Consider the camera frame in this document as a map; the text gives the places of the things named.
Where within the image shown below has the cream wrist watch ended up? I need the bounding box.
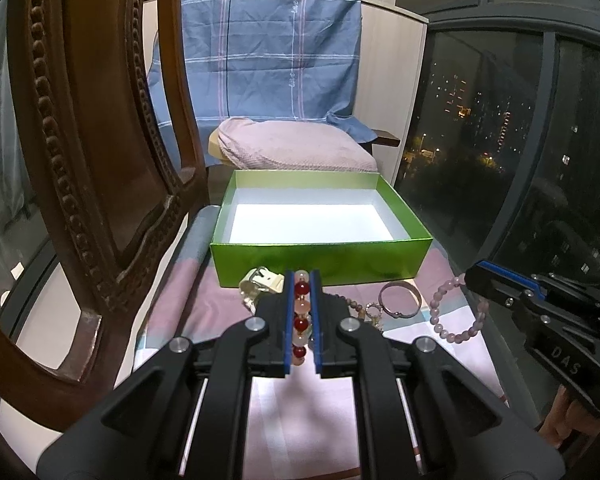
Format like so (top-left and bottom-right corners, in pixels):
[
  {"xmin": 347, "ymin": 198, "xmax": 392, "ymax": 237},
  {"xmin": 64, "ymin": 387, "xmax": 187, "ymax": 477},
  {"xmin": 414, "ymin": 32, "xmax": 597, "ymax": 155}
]
[{"xmin": 238, "ymin": 266, "xmax": 285, "ymax": 314}]

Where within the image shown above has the silver bangle bracelet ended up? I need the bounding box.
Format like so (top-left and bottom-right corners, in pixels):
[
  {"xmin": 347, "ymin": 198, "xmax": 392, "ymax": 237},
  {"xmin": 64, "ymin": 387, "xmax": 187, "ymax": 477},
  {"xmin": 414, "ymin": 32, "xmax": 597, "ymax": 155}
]
[{"xmin": 378, "ymin": 280, "xmax": 424, "ymax": 320}]

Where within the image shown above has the carved wooden chair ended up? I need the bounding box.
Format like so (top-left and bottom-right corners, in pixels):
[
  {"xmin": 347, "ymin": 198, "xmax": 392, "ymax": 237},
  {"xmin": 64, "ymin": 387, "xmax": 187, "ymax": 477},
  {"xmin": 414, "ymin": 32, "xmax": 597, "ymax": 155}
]
[{"xmin": 0, "ymin": 0, "xmax": 209, "ymax": 431}]

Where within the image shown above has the right human hand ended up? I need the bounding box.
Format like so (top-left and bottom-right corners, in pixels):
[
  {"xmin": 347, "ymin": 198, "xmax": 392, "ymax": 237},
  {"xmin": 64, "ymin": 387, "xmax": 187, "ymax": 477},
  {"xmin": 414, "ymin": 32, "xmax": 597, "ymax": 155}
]
[{"xmin": 538, "ymin": 385, "xmax": 600, "ymax": 469}]

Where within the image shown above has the green open gift box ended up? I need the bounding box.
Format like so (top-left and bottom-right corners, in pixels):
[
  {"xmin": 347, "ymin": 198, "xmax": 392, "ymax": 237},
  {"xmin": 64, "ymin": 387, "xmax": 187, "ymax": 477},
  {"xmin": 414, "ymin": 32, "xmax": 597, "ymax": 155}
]
[{"xmin": 210, "ymin": 170, "xmax": 432, "ymax": 287}]

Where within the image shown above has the pale pink bead bracelet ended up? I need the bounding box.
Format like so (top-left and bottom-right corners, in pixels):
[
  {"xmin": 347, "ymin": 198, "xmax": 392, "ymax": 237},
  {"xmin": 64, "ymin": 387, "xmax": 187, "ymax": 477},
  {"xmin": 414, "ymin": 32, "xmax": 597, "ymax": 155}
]
[{"xmin": 428, "ymin": 274, "xmax": 491, "ymax": 345}]

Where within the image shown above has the white cabinet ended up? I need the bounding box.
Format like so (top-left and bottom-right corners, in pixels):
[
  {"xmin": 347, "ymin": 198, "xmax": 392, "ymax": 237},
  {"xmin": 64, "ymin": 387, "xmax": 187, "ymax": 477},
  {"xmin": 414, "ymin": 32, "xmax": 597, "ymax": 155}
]
[{"xmin": 353, "ymin": 0, "xmax": 428, "ymax": 183}]

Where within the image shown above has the dark wooden bench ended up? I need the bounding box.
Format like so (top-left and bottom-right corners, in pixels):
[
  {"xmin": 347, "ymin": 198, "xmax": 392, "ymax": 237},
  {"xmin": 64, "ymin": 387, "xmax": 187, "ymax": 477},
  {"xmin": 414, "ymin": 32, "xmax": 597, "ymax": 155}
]
[{"xmin": 361, "ymin": 129, "xmax": 401, "ymax": 154}]

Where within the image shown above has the red and pink bead bracelet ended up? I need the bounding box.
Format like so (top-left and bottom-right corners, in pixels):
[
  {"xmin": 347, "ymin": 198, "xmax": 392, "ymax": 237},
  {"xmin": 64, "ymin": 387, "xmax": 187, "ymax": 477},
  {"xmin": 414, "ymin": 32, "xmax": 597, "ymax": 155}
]
[{"xmin": 289, "ymin": 268, "xmax": 314, "ymax": 366}]

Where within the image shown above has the blue plaid cloth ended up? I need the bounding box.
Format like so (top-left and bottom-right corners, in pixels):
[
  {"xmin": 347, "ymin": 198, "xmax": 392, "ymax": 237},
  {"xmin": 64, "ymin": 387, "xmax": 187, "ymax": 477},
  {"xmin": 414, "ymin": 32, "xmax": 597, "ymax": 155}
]
[{"xmin": 147, "ymin": 0, "xmax": 379, "ymax": 167}]

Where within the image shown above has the pink cushion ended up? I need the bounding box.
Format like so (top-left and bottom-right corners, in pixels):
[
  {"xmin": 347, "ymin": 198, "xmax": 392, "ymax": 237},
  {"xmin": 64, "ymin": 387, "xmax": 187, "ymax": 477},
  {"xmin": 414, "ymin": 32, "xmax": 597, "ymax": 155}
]
[{"xmin": 208, "ymin": 117, "xmax": 378, "ymax": 172}]

